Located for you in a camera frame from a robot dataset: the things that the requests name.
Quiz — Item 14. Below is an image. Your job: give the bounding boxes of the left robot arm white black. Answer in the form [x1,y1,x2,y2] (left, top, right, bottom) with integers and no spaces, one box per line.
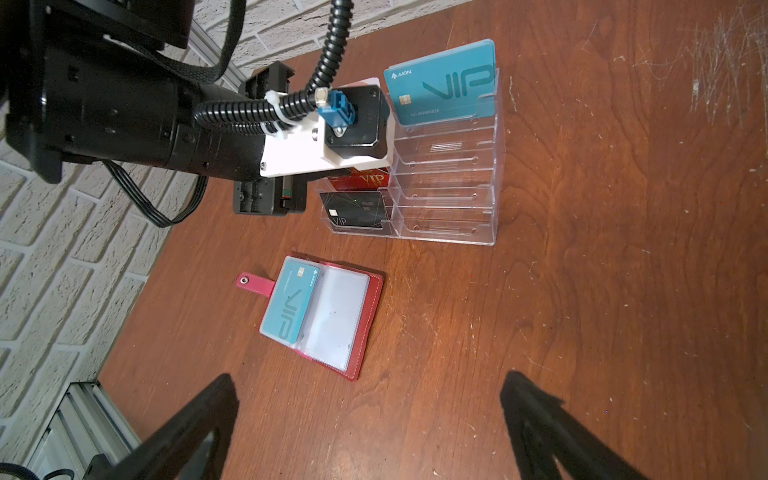
[1,1,330,228]

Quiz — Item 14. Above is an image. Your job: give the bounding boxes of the black VIP card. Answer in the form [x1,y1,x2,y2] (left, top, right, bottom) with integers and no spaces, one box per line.
[320,191,389,229]

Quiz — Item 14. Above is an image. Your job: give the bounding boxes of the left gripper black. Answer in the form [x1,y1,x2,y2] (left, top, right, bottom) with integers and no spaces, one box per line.
[233,62,309,216]

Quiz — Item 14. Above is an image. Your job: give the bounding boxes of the red VIP card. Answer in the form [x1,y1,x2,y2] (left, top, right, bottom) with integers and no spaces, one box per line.
[327,168,390,191]

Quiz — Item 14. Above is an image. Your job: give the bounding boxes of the clear acrylic card display stand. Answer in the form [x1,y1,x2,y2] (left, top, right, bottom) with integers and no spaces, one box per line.
[316,92,505,246]

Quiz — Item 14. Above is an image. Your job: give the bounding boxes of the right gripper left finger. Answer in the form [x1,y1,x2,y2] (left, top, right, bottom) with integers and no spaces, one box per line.
[98,374,239,479]

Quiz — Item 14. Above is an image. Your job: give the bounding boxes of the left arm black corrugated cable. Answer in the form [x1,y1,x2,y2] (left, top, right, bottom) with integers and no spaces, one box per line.
[193,0,355,136]

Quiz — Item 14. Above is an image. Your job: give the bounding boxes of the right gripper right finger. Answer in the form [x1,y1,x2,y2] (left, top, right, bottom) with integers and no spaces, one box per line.
[500,371,645,479]

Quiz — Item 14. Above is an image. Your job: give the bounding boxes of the red leather card wallet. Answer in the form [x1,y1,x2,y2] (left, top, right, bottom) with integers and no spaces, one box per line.
[235,256,384,381]

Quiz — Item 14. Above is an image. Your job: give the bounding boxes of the teal VIP card in stand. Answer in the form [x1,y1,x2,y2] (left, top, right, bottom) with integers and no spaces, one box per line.
[383,39,497,126]

